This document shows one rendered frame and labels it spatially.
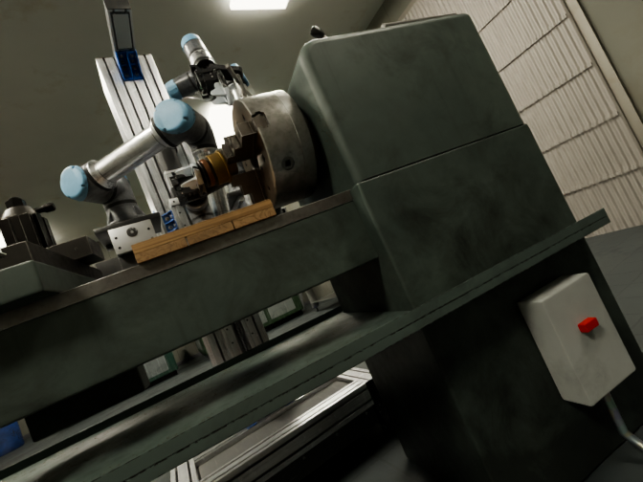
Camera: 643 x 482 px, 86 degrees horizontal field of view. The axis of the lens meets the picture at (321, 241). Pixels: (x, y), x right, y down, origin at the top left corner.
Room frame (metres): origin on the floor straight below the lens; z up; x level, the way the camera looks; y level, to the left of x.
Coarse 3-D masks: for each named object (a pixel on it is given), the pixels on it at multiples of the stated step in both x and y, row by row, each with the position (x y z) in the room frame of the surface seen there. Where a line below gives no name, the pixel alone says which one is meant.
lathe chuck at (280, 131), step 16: (256, 96) 0.88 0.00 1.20; (272, 96) 0.87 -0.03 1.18; (240, 112) 0.90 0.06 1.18; (256, 112) 0.83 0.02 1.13; (272, 112) 0.84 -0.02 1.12; (272, 128) 0.83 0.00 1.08; (288, 128) 0.84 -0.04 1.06; (256, 144) 0.88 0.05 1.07; (272, 144) 0.83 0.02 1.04; (288, 144) 0.84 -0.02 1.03; (256, 160) 1.01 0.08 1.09; (272, 160) 0.83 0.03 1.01; (272, 176) 0.86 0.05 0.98; (288, 176) 0.88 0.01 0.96; (304, 176) 0.90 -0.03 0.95; (272, 192) 0.92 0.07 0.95; (288, 192) 0.92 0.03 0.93
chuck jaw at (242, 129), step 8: (256, 120) 0.83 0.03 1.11; (264, 120) 0.83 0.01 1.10; (240, 128) 0.83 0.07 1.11; (248, 128) 0.83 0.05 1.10; (256, 128) 0.83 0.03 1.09; (240, 136) 0.83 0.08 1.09; (248, 136) 0.83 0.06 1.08; (256, 136) 0.85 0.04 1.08; (232, 144) 0.86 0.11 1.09; (240, 144) 0.86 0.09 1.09; (248, 144) 0.86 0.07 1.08; (224, 152) 0.88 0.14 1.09; (232, 152) 0.88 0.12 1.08; (240, 152) 0.88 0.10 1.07; (248, 152) 0.90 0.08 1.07; (232, 160) 0.89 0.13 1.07; (240, 160) 0.91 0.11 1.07
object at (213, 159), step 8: (216, 152) 0.91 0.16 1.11; (200, 160) 0.89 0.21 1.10; (208, 160) 0.89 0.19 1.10; (216, 160) 0.89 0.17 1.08; (224, 160) 0.89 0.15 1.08; (200, 168) 0.92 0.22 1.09; (208, 168) 0.88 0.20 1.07; (216, 168) 0.89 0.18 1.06; (224, 168) 0.90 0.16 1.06; (232, 168) 0.92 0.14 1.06; (208, 176) 0.88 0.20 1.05; (216, 176) 0.90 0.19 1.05; (224, 176) 0.91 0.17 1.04; (208, 184) 0.90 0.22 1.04; (216, 184) 0.94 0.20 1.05
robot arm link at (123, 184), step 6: (120, 180) 1.30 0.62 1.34; (126, 180) 1.34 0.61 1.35; (120, 186) 1.29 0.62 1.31; (126, 186) 1.32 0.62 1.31; (114, 192) 1.26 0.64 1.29; (120, 192) 1.29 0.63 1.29; (126, 192) 1.31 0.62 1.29; (132, 192) 1.35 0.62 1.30; (114, 198) 1.28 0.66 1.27; (120, 198) 1.29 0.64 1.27; (126, 198) 1.31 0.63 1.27; (132, 198) 1.33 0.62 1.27; (102, 204) 1.28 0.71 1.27; (108, 204) 1.28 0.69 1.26
